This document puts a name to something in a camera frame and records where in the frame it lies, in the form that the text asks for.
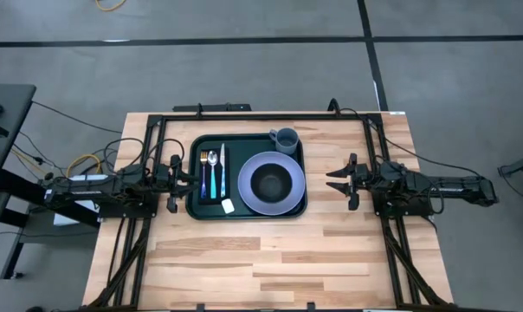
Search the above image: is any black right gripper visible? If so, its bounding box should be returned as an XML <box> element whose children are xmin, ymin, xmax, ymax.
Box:
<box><xmin>326</xmin><ymin>153</ymin><xmax>375</xmax><ymax>211</ymax></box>

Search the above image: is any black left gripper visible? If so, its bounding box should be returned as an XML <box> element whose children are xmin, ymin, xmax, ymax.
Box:
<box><xmin>155</xmin><ymin>154</ymin><xmax>201</xmax><ymax>214</ymax></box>

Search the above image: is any gold fork purple handle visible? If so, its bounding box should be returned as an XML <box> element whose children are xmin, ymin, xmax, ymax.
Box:
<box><xmin>199</xmin><ymin>151</ymin><xmax>209</xmax><ymax>199</ymax></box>

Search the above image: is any black cloth napkin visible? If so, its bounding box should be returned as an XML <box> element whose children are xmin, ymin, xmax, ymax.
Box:
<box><xmin>197</xmin><ymin>146</ymin><xmax>231</xmax><ymax>206</ymax></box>

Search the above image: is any silver spoon teal handle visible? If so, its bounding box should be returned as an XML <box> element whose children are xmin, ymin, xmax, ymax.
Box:
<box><xmin>207</xmin><ymin>150</ymin><xmax>219</xmax><ymax>200</ymax></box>

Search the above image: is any white knife teal handle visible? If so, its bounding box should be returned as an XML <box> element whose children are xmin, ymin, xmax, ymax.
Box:
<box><xmin>219</xmin><ymin>142</ymin><xmax>227</xmax><ymax>199</ymax></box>

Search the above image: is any lilac plate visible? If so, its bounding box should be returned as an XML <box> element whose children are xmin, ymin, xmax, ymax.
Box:
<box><xmin>236</xmin><ymin>151</ymin><xmax>307</xmax><ymax>217</ymax></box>

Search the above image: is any black bowl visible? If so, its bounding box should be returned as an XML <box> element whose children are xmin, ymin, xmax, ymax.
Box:
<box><xmin>249</xmin><ymin>162</ymin><xmax>294</xmax><ymax>205</ymax></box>

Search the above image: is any dark green serving tray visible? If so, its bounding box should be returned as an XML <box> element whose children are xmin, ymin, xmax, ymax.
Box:
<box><xmin>184</xmin><ymin>133</ymin><xmax>309</xmax><ymax>221</ymax></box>

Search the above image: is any grey mug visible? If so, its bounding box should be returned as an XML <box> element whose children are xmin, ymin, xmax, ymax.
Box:
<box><xmin>268</xmin><ymin>127</ymin><xmax>300</xmax><ymax>156</ymax></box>

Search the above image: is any black power strip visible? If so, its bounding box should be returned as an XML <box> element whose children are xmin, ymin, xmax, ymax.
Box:
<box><xmin>172</xmin><ymin>102</ymin><xmax>253</xmax><ymax>113</ymax></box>

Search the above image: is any white power supply box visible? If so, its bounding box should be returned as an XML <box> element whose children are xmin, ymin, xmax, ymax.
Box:
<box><xmin>52</xmin><ymin>172</ymin><xmax>111</xmax><ymax>227</ymax></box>

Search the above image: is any grey metal stand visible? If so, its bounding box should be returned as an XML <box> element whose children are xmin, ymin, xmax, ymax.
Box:
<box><xmin>497</xmin><ymin>151</ymin><xmax>523</xmax><ymax>192</ymax></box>

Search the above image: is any black desk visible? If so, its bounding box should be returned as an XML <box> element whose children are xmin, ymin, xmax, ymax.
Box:
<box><xmin>0</xmin><ymin>83</ymin><xmax>101</xmax><ymax>281</ymax></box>

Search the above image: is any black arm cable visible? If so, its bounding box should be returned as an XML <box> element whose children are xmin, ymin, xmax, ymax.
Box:
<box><xmin>327</xmin><ymin>98</ymin><xmax>483</xmax><ymax>179</ymax></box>

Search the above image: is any black aluminium frame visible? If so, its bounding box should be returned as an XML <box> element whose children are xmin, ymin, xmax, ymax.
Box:
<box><xmin>81</xmin><ymin>111</ymin><xmax>455</xmax><ymax>312</ymax></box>

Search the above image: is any yellow cable loop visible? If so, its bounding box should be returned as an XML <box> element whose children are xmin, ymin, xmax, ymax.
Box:
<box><xmin>10</xmin><ymin>146</ymin><xmax>103</xmax><ymax>178</ymax></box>

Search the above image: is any thin black cable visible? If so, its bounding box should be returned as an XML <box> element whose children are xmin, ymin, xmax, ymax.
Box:
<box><xmin>29</xmin><ymin>100</ymin><xmax>124</xmax><ymax>134</ymax></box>

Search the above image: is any yellow floor cable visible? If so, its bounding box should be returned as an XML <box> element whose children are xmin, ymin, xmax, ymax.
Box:
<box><xmin>94</xmin><ymin>0</ymin><xmax>128</xmax><ymax>12</ymax></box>

